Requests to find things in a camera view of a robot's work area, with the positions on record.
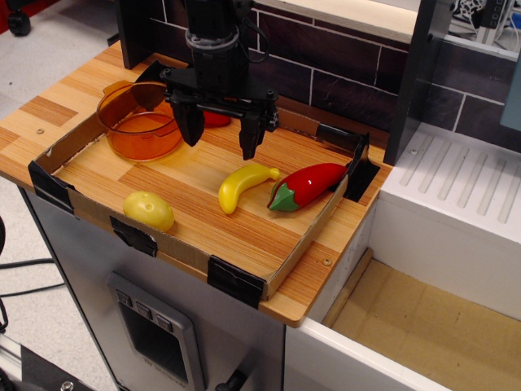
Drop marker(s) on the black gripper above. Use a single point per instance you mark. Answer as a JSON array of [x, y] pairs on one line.
[[219, 81]]

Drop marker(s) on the yellow toy banana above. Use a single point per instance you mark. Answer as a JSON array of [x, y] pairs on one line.
[[241, 180]]

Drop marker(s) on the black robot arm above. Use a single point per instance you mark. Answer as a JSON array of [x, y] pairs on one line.
[[220, 20]]

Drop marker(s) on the orange transparent plastic pot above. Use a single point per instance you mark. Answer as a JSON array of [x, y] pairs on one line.
[[138, 121]]

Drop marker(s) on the cardboard fence with black tape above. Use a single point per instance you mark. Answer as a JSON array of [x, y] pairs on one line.
[[247, 254]]

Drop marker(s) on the red toy strawberry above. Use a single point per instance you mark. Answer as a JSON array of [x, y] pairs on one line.
[[215, 119]]

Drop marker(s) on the red toy chili pepper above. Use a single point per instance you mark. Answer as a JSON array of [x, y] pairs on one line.
[[305, 185]]

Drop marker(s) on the yellow toy potato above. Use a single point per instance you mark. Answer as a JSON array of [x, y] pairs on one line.
[[150, 209]]

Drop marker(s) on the black caster wheel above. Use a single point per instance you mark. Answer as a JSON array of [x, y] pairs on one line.
[[18, 23]]

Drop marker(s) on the grey toy oven front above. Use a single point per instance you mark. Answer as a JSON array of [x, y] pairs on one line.
[[161, 335]]

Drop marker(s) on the white toy sink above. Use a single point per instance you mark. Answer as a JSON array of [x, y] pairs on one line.
[[428, 295]]

